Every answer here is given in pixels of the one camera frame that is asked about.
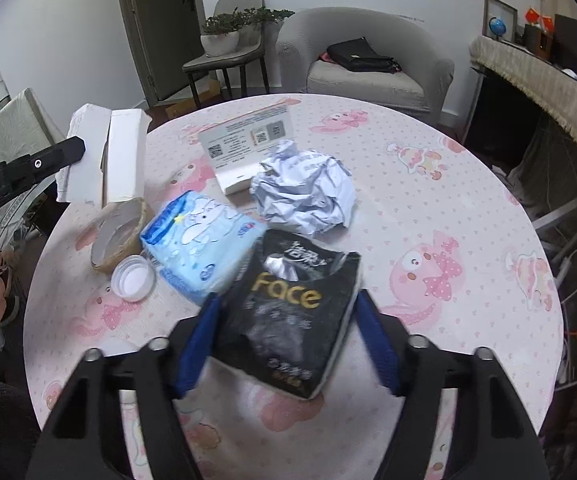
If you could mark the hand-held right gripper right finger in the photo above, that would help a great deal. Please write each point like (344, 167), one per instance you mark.
(379, 347)

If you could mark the pink cloth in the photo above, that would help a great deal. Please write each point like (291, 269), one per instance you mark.
(324, 56)

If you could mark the white paper ball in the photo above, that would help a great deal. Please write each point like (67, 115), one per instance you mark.
(303, 190)

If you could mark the picture frame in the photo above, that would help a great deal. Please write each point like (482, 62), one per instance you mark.
(499, 7)

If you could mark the black monitor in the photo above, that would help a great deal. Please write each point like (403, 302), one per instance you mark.
(573, 40)

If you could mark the dark green door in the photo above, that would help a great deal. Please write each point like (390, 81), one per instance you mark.
(163, 35)

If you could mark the brown tape roll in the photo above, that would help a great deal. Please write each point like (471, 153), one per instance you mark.
(142, 220)

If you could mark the beige fringed desk cloth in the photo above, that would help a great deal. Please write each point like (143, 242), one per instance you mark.
(543, 80)

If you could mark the torn white cardboard packaging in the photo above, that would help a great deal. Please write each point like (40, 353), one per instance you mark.
(123, 155)

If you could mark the grey armchair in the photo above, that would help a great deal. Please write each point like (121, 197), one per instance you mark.
(408, 50)

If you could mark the black tissue pack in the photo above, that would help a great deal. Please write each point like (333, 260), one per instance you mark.
(278, 320)

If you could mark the green plant in grey pot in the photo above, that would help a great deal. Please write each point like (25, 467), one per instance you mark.
(251, 35)

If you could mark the brown box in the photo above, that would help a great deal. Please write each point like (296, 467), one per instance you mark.
(536, 40)

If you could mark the white bottle cap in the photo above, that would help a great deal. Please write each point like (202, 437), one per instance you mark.
(133, 280)

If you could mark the small white printed box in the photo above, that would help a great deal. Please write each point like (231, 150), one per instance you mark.
(248, 140)

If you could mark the blue tissue pack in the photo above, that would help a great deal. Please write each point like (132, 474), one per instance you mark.
(203, 240)

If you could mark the small blue globe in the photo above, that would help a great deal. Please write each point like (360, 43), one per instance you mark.
(497, 25)

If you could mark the grey dining chair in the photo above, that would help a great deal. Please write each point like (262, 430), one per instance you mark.
(248, 2)

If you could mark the green plant in white pot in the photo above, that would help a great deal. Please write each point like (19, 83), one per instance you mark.
(221, 42)

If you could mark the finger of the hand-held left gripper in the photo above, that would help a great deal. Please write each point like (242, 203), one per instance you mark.
(48, 157)

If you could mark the black bag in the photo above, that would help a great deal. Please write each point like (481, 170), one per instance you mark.
(358, 55)

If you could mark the small red flags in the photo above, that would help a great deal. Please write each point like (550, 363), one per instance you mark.
(538, 17)

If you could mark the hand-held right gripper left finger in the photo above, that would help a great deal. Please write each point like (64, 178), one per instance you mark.
(194, 347)

